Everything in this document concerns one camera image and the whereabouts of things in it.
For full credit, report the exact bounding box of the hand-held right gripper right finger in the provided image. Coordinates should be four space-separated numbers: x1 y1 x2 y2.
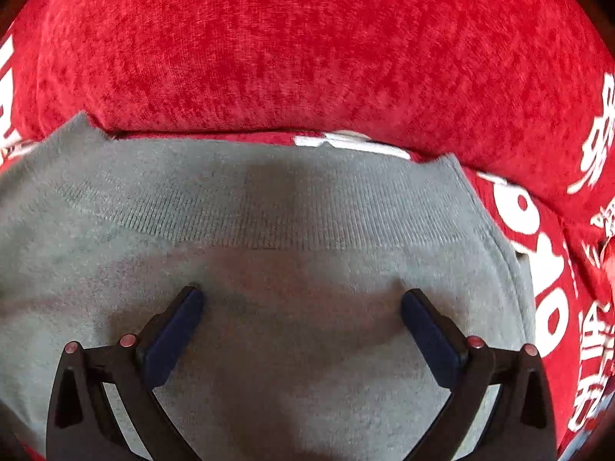
401 289 558 461

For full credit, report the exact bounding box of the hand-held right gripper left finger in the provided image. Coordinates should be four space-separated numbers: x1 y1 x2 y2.
45 287 206 461

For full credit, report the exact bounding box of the red printed sofa backrest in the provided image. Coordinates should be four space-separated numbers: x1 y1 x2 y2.
8 0 615 234

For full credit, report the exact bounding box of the grey knit sweater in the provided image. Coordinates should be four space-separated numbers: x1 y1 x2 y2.
0 111 537 461

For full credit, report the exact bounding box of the red printed sofa cover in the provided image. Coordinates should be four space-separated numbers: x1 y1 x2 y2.
0 33 615 449

